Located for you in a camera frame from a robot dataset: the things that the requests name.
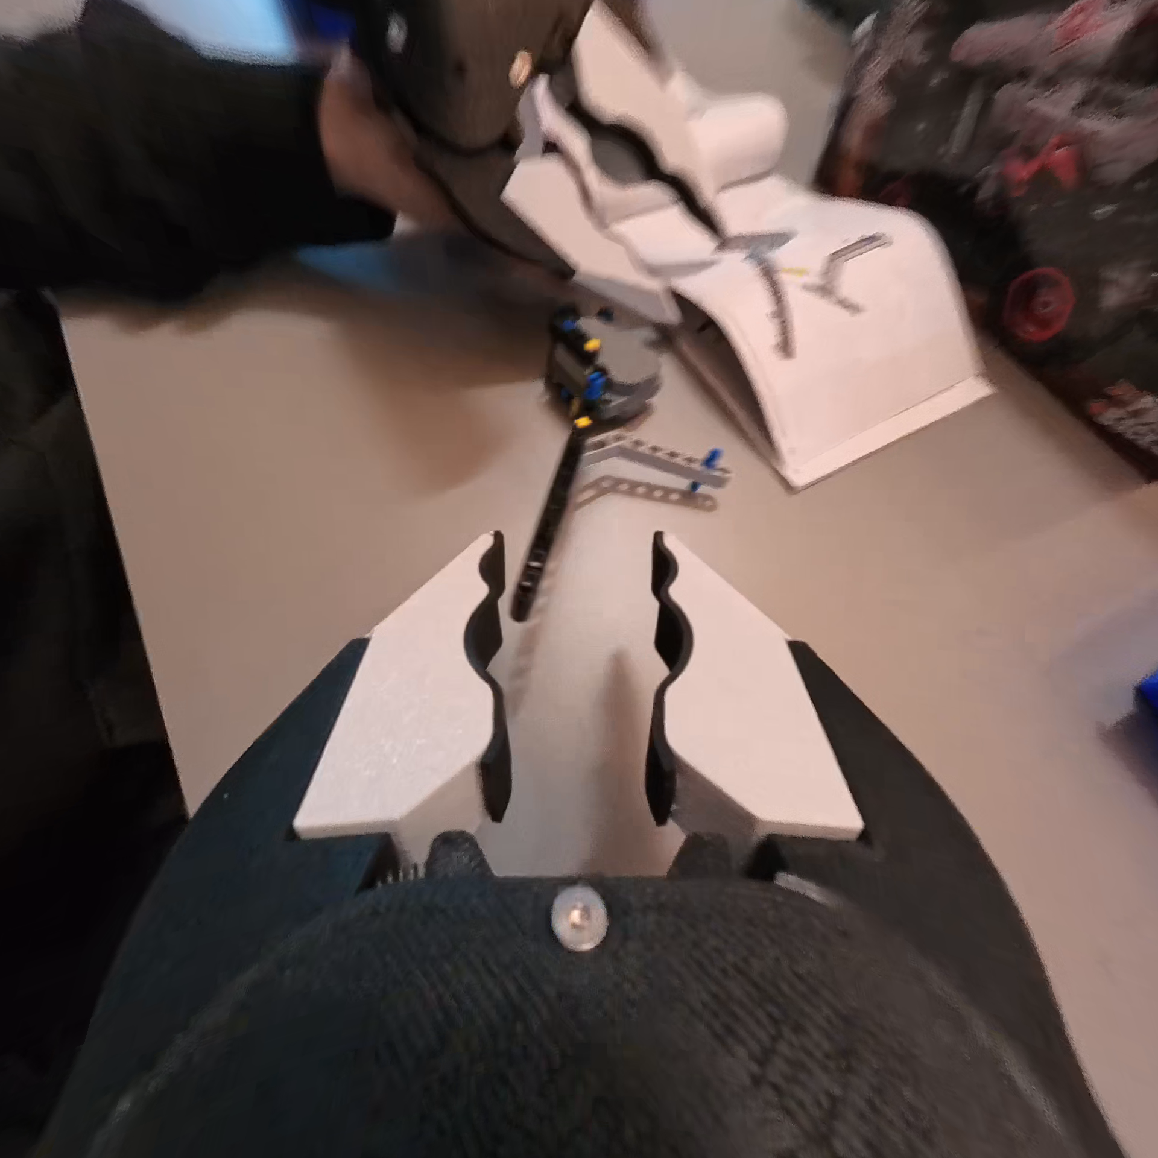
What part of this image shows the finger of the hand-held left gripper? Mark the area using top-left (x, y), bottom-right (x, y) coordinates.
top-left (500, 77), bottom-right (681, 328)
top-left (572, 26), bottom-right (725, 241)

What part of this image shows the person's left hand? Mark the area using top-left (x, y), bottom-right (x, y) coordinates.
top-left (318, 47), bottom-right (457, 234)

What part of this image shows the grey black toy brick assembly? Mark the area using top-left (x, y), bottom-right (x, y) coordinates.
top-left (513, 307), bottom-right (736, 628)

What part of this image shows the person's left forearm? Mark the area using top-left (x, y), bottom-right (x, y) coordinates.
top-left (0, 0), bottom-right (393, 294)

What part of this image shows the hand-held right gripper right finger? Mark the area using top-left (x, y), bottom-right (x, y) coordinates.
top-left (645, 527), bottom-right (867, 857)

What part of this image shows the grey desk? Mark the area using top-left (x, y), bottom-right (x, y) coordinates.
top-left (59, 0), bottom-right (1158, 1132)

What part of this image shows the white instruction booklet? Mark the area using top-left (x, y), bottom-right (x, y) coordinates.
top-left (670, 91), bottom-right (995, 490)

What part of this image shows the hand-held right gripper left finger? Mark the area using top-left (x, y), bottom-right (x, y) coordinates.
top-left (287, 527), bottom-right (513, 858)

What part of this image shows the red black toy box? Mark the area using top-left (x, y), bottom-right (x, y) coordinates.
top-left (815, 0), bottom-right (1158, 479)

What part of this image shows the person's dark clothing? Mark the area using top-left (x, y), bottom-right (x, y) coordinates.
top-left (0, 289), bottom-right (191, 1158)

